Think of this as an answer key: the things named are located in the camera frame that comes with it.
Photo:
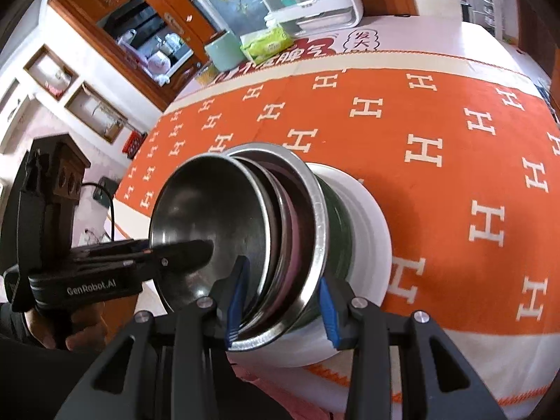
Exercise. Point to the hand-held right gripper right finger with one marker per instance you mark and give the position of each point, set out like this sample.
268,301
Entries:
328,310

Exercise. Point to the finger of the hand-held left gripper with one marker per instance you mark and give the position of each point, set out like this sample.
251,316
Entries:
113,247
183,256

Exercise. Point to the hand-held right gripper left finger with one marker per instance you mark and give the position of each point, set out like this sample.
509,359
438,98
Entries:
238,297

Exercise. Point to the small steel bowl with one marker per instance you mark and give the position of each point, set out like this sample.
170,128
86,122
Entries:
197,210

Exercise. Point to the pink steel bowl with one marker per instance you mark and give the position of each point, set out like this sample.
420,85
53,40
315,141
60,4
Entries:
293,245

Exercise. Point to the large white plate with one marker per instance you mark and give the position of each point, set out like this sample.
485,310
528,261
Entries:
372,249

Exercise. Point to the green plate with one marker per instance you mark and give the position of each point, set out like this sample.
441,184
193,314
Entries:
341,236

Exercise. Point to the large steel bowl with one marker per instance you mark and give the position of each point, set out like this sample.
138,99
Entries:
317,227

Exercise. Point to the person's left forearm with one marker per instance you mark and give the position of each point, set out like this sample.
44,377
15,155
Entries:
26,376

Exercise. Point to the person's left hand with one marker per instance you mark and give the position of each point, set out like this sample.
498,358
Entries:
89,332

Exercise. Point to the dark carved wooden stand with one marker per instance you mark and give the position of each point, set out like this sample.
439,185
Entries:
65,170

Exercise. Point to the red box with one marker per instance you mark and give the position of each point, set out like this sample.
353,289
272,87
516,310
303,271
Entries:
134,144

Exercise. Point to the orange printed blanket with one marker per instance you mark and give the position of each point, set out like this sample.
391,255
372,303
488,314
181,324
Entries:
437,183

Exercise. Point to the glass jar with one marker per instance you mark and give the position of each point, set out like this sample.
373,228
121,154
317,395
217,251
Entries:
205,76

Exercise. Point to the white floral pot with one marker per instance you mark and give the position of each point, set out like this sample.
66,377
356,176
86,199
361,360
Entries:
159,63

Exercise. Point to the mint green canister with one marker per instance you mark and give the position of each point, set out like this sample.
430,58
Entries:
225,54

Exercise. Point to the green tissue pack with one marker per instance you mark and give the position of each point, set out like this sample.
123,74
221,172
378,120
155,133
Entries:
267,46

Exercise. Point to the black range hood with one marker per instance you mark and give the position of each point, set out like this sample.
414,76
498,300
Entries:
131,17

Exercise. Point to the glass door with gold ornament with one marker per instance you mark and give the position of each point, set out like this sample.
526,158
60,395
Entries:
238,6

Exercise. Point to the white countertop storage cabinet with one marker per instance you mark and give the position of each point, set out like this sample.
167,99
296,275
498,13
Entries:
341,8

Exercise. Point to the recessed wall shelf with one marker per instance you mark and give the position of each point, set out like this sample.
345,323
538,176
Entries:
50,72
96,111

